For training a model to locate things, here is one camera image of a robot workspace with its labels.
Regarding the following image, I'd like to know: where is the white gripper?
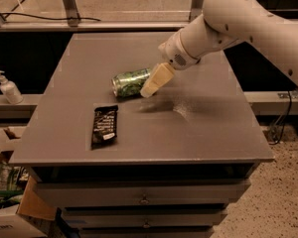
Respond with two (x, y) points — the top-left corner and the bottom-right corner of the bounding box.
(140, 30), (201, 98)

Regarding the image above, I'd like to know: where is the green soda can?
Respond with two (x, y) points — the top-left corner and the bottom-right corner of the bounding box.
(111, 68), (151, 97)

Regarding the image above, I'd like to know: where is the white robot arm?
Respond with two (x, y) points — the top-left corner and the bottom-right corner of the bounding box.
(140, 0), (298, 98)

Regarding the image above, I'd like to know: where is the black snack bar wrapper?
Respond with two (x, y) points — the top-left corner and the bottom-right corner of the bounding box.
(91, 105), (118, 150)

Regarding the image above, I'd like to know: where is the grey drawer cabinet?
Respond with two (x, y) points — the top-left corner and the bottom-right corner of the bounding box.
(9, 31), (276, 238)

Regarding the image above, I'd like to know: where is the top grey drawer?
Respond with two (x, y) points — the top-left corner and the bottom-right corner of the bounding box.
(35, 179), (250, 208)

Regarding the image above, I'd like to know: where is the grey drawer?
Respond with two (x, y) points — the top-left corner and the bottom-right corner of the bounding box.
(62, 207), (226, 228)
(79, 227), (214, 238)
(35, 179), (250, 208)

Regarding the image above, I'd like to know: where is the middle grey drawer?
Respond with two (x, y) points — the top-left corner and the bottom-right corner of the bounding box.
(62, 207), (226, 228)

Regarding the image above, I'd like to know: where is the white pump sanitizer bottle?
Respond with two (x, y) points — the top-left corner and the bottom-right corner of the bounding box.
(0, 70), (23, 104)

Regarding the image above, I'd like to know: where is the bottom grey drawer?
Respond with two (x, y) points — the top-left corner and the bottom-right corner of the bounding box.
(79, 227), (214, 238)

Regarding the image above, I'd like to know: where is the brown cardboard box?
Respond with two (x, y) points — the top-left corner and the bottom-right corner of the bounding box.
(0, 127), (57, 220)

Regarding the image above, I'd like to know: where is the white box lower left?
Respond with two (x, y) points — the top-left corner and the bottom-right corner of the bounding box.
(0, 205), (51, 238)

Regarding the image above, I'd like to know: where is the metal railing frame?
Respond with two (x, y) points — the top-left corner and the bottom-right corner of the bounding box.
(0, 0), (298, 33)

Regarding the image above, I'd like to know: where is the black cable at right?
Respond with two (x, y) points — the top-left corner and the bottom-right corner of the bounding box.
(267, 90), (294, 147)

